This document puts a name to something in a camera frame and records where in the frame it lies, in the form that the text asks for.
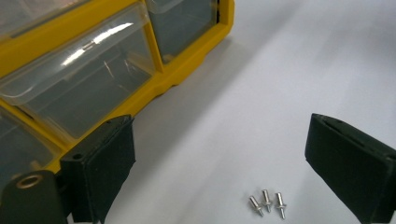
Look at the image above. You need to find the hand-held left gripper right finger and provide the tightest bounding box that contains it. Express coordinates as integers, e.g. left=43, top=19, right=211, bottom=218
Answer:
left=304, top=113, right=396, bottom=224

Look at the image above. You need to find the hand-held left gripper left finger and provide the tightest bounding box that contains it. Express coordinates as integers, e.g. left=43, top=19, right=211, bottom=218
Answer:
left=59, top=114, right=136, bottom=224

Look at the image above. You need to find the small silver rivet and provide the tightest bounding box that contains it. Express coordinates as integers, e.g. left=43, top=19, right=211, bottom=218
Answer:
left=261, top=189, right=274, bottom=214
left=247, top=195, right=265, bottom=217
left=274, top=191, right=288, bottom=220

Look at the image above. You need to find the yellow black drawer cabinet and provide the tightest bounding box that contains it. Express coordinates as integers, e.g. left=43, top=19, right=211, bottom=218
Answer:
left=0, top=0, right=236, bottom=191

